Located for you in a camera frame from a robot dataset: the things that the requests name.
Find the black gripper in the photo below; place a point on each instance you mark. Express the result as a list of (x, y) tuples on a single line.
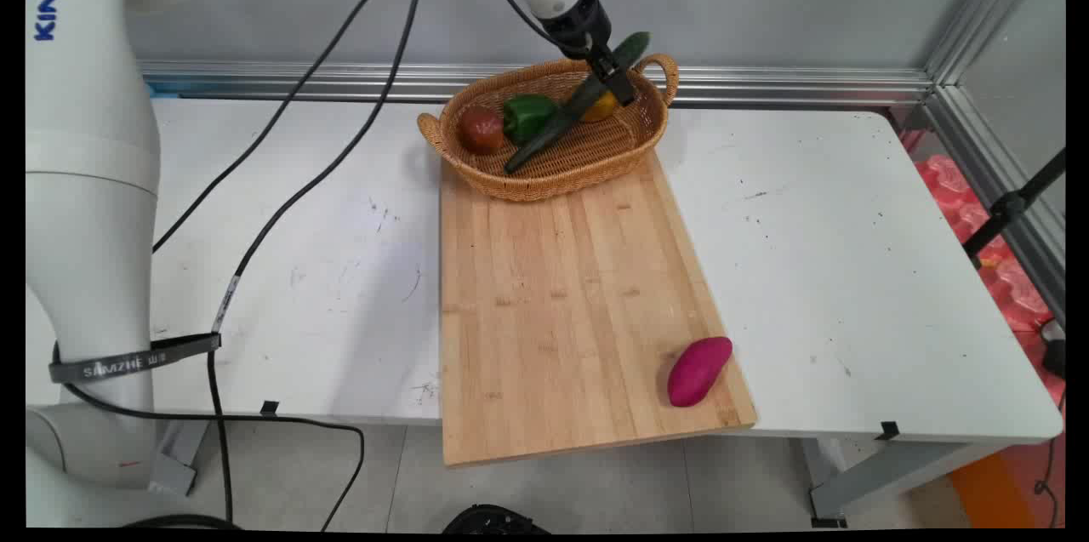
[(578, 23)]

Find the long green cucumber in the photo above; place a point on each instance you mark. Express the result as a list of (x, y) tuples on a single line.
[(553, 125)]

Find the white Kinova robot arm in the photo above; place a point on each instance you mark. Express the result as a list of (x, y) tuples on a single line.
[(85, 185)]

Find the yellow orange fruit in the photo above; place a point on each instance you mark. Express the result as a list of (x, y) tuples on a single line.
[(602, 106)]

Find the green bell pepper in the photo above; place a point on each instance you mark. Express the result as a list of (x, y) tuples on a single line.
[(527, 116)]

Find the woven wicker basket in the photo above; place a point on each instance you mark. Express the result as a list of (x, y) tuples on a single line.
[(553, 163)]

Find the red tomato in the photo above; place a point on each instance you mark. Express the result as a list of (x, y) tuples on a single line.
[(481, 130)]

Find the bamboo cutting board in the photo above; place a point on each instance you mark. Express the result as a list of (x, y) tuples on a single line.
[(561, 312)]

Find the purple sweet potato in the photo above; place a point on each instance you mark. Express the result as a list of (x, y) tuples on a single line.
[(698, 372)]

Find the black tripod leg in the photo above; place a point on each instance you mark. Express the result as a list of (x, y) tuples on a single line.
[(1012, 203)]

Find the red foam mat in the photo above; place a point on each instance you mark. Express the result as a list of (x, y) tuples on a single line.
[(995, 270)]

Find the black table edge clip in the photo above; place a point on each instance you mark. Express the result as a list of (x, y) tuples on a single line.
[(269, 407), (887, 430)]

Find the blue foam mat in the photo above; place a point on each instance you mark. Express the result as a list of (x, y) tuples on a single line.
[(163, 91)]

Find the black round object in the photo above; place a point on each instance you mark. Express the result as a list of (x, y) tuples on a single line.
[(493, 519)]

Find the grey table leg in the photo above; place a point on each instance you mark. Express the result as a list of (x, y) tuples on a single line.
[(885, 474), (179, 457)]

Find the black device on mat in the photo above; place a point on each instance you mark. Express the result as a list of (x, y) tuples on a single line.
[(1053, 350)]

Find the horizontal aluminium frame rail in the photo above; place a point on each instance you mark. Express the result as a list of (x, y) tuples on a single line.
[(766, 84)]

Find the slanted aluminium frame rail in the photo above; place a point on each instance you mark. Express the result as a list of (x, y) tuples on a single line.
[(995, 142)]

